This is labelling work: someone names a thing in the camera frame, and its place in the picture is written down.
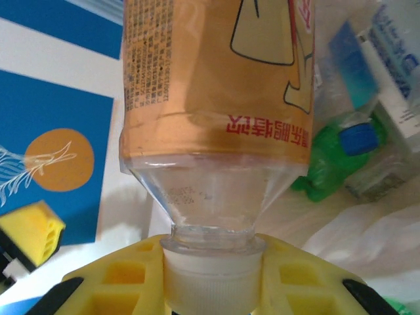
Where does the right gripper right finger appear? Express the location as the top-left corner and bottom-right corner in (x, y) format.
(249, 232), (400, 315)

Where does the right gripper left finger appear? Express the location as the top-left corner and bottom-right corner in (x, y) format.
(26, 233), (172, 315)

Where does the green plastic soda bottle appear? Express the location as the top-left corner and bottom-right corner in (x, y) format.
(290, 121), (390, 203)

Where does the blue-capped bottle white-blue label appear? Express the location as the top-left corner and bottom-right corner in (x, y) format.
(337, 123), (414, 203)
(356, 0), (420, 152)

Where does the red and gold label bottle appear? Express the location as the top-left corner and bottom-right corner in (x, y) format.
(118, 0), (316, 311)

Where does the clear plastic bin liner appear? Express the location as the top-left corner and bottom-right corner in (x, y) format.
(300, 193), (420, 298)

